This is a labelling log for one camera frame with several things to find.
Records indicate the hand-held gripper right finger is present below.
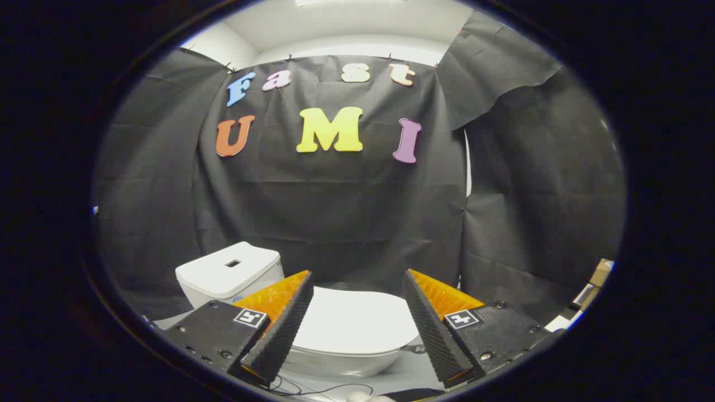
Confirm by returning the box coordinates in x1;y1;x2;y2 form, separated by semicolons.
402;269;565;390

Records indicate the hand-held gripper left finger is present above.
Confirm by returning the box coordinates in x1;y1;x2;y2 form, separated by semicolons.
160;270;315;387

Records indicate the white toilet lid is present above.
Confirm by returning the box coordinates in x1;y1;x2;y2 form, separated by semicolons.
290;286;421;356

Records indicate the white toilet bowl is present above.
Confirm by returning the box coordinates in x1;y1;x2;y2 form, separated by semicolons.
278;335;421;380

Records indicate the white toilet tank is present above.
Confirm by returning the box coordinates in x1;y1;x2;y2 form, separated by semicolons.
175;241;285;309

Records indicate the black backdrop cloth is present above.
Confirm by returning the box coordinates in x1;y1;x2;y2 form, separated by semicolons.
92;10;627;326

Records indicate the cardboard box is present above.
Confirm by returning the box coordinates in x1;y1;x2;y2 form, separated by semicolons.
589;258;616;289

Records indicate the black cable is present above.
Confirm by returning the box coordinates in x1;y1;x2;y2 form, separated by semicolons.
267;374;375;398

